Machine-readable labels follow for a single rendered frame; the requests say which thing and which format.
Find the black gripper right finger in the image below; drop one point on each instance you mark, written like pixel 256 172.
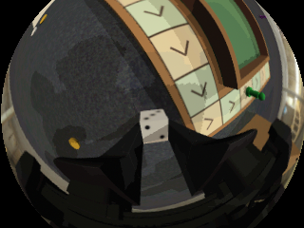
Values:
pixel 200 156

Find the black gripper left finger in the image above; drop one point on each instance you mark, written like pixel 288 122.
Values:
pixel 119 168

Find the white die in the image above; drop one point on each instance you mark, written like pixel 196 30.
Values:
pixel 154 126

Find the green game pawn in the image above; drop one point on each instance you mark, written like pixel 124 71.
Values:
pixel 258 95

